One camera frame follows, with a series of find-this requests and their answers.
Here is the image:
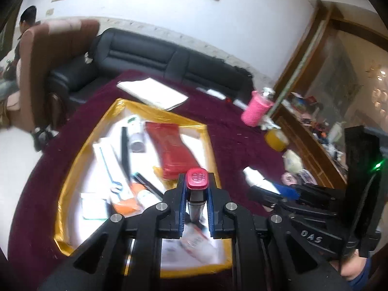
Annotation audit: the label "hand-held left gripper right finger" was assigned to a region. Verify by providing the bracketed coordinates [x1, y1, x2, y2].
[208, 173, 352, 291]

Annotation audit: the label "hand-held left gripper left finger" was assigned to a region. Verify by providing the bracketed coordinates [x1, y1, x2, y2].
[38, 173, 187, 291]

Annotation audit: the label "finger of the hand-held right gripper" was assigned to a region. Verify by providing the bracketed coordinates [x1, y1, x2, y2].
[249, 186, 287, 213]
[273, 183, 329, 201]

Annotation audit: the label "red capped black lipstick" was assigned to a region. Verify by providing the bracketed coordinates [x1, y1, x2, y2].
[186, 168, 210, 225]

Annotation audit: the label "white tube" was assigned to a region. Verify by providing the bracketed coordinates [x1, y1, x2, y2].
[242, 167, 282, 194]

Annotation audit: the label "white glue bottle orange cap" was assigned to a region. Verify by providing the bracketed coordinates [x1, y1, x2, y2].
[113, 182, 161, 214]

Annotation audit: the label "white tray with yellow edge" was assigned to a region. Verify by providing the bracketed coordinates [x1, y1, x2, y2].
[54, 98, 234, 279]

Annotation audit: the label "person's right forearm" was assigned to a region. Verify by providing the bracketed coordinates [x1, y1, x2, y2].
[330, 249, 372, 291]

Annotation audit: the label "transparent zip pouch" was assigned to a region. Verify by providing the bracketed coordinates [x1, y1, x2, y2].
[280, 170, 317, 185]

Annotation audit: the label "black marker with blue end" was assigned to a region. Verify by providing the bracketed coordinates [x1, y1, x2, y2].
[132, 173, 164, 199]

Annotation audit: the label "wooden cabinet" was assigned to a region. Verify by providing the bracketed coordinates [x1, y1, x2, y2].
[267, 0, 388, 188]

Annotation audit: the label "yellow packet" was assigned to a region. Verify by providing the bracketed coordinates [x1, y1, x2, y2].
[152, 165, 178, 182]

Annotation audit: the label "yellow tape roll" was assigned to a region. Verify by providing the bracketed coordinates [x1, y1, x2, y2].
[264, 129, 290, 151]

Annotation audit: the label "purple velvet tablecloth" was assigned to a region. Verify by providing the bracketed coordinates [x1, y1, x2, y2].
[15, 70, 349, 291]

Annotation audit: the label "red packet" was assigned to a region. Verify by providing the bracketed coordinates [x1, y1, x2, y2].
[145, 122, 199, 181]

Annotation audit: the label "crumpled pale cloth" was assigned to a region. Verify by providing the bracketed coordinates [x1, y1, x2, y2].
[261, 117, 281, 131]

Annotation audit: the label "black marker with yellow end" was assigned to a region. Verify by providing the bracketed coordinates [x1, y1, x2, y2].
[121, 126, 131, 182]

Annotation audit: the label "white bottle with grey cap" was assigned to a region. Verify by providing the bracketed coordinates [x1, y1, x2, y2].
[127, 116, 145, 153]

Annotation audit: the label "white and green medicine box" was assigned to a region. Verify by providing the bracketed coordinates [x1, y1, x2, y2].
[80, 192, 111, 220]

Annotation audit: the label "long white carton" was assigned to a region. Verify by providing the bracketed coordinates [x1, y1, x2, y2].
[92, 137, 135, 207]

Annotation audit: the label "white marker pen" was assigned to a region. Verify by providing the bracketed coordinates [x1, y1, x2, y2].
[225, 98, 250, 110]
[196, 87, 226, 100]

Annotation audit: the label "white paper sheets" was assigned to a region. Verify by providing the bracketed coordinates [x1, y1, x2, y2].
[117, 78, 189, 110]

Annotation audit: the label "black cloth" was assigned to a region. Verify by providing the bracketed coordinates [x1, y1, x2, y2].
[230, 64, 253, 76]

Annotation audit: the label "black leather sofa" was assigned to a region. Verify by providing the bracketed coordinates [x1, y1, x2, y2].
[47, 28, 255, 106]

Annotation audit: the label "brown armchair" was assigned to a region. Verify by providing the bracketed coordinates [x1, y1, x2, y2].
[6, 19, 100, 131]

